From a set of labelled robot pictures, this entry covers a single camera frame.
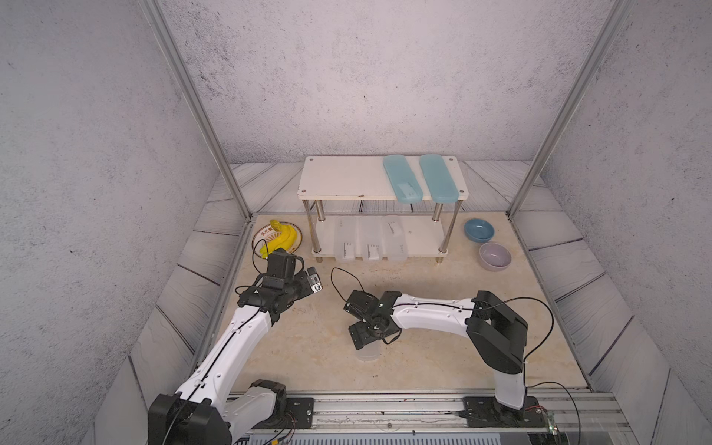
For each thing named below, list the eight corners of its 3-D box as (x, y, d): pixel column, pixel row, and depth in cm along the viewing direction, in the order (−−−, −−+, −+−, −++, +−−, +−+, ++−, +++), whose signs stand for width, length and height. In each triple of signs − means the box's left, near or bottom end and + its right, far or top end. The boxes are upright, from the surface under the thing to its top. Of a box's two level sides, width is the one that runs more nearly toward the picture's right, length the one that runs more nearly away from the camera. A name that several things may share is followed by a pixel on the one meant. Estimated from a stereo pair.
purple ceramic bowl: (478, 273, 103) (483, 264, 99) (471, 252, 110) (475, 242, 105) (508, 273, 103) (515, 263, 99) (500, 252, 110) (505, 242, 105)
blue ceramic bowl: (467, 242, 112) (470, 235, 109) (462, 225, 119) (464, 218, 115) (494, 242, 112) (497, 235, 109) (487, 225, 118) (490, 218, 115)
